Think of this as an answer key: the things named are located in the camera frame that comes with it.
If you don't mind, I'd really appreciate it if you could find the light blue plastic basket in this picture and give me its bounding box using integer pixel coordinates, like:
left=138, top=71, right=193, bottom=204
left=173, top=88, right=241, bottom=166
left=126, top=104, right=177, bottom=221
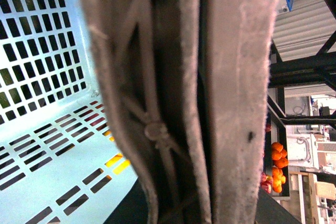
left=1, top=0, right=137, bottom=223

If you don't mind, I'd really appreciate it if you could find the orange pepper pile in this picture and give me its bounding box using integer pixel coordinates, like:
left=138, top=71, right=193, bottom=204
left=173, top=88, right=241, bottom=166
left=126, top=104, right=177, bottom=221
left=271, top=142, right=289, bottom=193

